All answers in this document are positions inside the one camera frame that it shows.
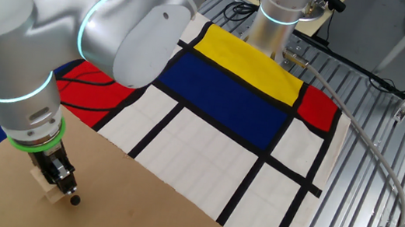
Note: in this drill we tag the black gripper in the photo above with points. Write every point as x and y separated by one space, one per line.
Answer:
49 158

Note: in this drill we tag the light wooden cube block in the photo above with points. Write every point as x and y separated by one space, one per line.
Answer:
51 193

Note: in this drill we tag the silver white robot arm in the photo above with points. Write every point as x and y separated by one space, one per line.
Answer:
20 34

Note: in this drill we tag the colour block patterned cloth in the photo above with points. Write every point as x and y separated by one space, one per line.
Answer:
220 96

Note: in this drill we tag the black round dot marker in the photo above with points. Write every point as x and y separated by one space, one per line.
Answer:
75 200

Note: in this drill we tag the brown cardboard sheet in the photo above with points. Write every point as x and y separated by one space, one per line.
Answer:
128 198

